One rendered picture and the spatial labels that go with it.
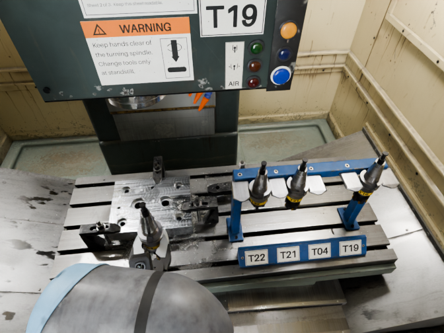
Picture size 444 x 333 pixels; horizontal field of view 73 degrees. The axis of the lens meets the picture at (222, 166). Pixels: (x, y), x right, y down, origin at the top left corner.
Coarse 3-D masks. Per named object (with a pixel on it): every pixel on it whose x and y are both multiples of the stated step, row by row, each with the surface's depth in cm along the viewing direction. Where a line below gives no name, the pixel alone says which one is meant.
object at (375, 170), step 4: (376, 160) 84; (372, 164) 85; (376, 164) 83; (380, 164) 83; (384, 164) 83; (368, 168) 87; (372, 168) 85; (376, 168) 84; (380, 168) 83; (368, 172) 86; (372, 172) 85; (376, 172) 84; (380, 172) 84; (364, 176) 88; (368, 176) 87; (372, 176) 86; (376, 176) 85; (380, 176) 86; (368, 180) 87; (372, 180) 86; (376, 180) 86
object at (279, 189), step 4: (268, 180) 89; (272, 180) 89; (276, 180) 89; (280, 180) 89; (284, 180) 89; (272, 184) 88; (276, 184) 88; (280, 184) 88; (284, 184) 88; (272, 188) 87; (276, 188) 87; (280, 188) 87; (284, 188) 87; (272, 192) 86; (276, 192) 86; (280, 192) 86; (284, 192) 86; (288, 192) 86; (276, 196) 85; (280, 196) 85; (284, 196) 85
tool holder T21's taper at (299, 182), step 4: (296, 172) 83; (300, 172) 81; (304, 172) 81; (296, 176) 83; (300, 176) 82; (304, 176) 82; (292, 180) 85; (296, 180) 84; (300, 180) 83; (304, 180) 83; (292, 184) 86; (296, 184) 84; (300, 184) 84; (304, 184) 84; (296, 188) 85; (300, 188) 85
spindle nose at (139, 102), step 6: (138, 96) 68; (144, 96) 69; (150, 96) 70; (156, 96) 71; (162, 96) 73; (114, 102) 70; (120, 102) 69; (126, 102) 69; (132, 102) 69; (138, 102) 69; (144, 102) 70; (150, 102) 71; (156, 102) 72; (126, 108) 71; (132, 108) 70; (138, 108) 71
